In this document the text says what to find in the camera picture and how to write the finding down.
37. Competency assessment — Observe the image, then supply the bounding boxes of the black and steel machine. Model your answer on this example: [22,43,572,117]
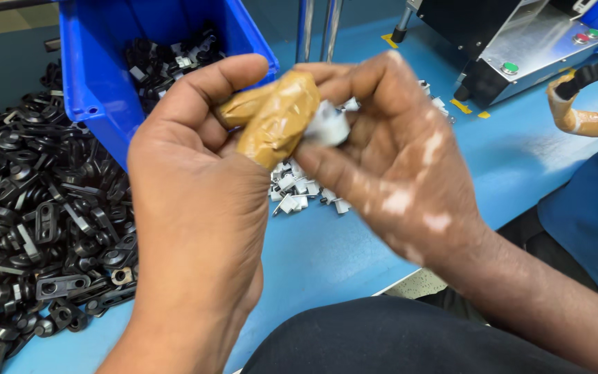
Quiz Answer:
[391,0,598,107]

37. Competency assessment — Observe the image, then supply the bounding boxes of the person's black trousers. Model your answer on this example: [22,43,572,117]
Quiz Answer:
[241,295,593,374]

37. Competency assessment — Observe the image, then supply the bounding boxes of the person's left hand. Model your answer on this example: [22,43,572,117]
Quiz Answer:
[127,53,322,325]

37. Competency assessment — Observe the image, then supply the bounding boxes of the heap of black plastic parts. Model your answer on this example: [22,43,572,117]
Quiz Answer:
[0,61,139,374]

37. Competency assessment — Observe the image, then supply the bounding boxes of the pile of white plastic clips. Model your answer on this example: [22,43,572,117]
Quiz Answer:
[269,79,456,217]

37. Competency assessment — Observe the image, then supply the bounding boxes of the person's right hand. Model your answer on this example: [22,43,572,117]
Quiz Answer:
[293,50,491,272]

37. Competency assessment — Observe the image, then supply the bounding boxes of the black parts inside bin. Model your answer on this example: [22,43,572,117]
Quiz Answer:
[124,23,226,112]

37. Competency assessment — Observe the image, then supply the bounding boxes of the white plastic clip part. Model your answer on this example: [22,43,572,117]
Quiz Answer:
[304,100,353,148]

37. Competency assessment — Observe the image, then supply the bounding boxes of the pair of steel rods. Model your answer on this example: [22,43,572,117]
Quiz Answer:
[296,0,344,64]

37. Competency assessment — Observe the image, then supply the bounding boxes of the blue plastic bin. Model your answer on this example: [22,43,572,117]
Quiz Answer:
[58,0,280,172]

